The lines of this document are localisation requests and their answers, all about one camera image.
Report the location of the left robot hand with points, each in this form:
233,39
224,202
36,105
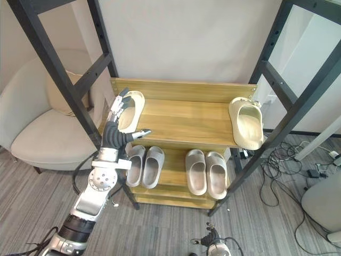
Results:
113,133

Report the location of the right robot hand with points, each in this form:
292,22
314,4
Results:
206,238

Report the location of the cream foam slipper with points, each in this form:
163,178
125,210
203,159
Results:
131,110
246,125

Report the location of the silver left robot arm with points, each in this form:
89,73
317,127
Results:
90,189

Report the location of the wooden rack shelf board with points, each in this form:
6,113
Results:
183,117
173,173

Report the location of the grey foam slipper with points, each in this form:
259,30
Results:
196,172
134,165
153,166
216,174

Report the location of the beige cushion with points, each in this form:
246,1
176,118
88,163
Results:
64,93

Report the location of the beige upholstered armchair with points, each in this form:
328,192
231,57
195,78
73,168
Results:
45,133

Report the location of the black power adapter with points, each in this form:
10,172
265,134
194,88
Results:
312,173

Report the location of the white table leg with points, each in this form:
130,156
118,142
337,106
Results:
319,138

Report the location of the white power strip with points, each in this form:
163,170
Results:
334,154

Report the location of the black metal shoe rack frame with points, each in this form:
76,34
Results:
61,69

